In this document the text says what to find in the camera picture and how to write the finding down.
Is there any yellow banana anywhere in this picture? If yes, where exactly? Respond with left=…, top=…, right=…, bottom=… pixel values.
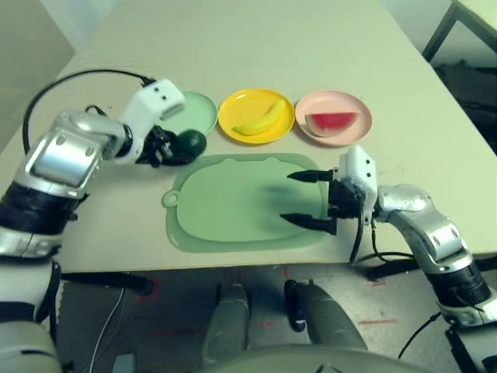
left=231, top=99, right=287, bottom=137

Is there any dark green avocado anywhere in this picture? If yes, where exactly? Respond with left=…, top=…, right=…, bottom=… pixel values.
left=176, top=129, right=208, bottom=156

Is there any grey robot leg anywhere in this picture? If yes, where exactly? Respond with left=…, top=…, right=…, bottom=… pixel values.
left=201, top=282, right=252, bottom=362
left=283, top=278, right=368, bottom=350

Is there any grey robot torso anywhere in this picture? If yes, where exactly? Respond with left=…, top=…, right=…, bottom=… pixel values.
left=200, top=343, right=428, bottom=373

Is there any grey right robot leg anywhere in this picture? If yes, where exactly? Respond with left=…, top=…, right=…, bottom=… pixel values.
left=283, top=278, right=368, bottom=350

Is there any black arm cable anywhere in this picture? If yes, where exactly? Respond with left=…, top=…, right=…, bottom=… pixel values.
left=22, top=68, right=156, bottom=155
left=349, top=209, right=443, bottom=361

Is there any black framed side table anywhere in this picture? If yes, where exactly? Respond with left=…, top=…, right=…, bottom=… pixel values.
left=422, top=0, right=497, bottom=63

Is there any pink plate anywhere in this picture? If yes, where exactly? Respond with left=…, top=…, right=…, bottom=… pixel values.
left=294, top=89, right=374, bottom=148

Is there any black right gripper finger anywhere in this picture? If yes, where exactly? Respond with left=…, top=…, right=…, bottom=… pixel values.
left=280, top=212, right=337, bottom=236
left=287, top=169, right=335, bottom=183

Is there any grey floor box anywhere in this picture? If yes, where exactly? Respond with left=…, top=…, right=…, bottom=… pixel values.
left=112, top=353, right=137, bottom=373

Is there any grey left robot leg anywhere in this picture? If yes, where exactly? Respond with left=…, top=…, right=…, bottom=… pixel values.
left=201, top=282, right=252, bottom=362

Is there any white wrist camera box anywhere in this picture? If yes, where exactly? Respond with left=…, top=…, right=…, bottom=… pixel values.
left=120, top=78, right=186, bottom=164
left=338, top=145, right=378, bottom=213

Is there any mint green plate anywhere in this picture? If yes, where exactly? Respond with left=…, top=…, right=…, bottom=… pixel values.
left=155, top=91, right=218, bottom=138

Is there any yellow plate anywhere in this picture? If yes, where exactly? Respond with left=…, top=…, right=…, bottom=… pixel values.
left=217, top=88, right=295, bottom=145

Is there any red watermelon slice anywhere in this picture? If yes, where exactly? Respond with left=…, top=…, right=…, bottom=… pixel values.
left=304, top=111, right=357, bottom=138

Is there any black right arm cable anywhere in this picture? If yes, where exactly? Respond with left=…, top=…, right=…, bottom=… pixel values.
left=349, top=209, right=443, bottom=361

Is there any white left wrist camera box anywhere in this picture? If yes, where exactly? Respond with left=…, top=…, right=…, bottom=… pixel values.
left=120, top=78, right=186, bottom=164

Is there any white floor cable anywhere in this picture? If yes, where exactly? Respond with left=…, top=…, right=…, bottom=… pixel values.
left=89, top=287, right=125, bottom=373

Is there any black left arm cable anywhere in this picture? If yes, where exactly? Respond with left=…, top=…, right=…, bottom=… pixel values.
left=22, top=68, right=156, bottom=155

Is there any green cutting board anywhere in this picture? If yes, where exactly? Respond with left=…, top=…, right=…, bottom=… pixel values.
left=162, top=153, right=331, bottom=254

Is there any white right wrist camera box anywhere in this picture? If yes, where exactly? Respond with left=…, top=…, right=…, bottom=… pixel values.
left=338, top=145, right=378, bottom=213

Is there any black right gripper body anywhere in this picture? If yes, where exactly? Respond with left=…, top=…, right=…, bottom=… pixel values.
left=327, top=167, right=370, bottom=236

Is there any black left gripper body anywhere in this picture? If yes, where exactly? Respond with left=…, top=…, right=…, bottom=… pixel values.
left=139, top=126, right=183, bottom=168

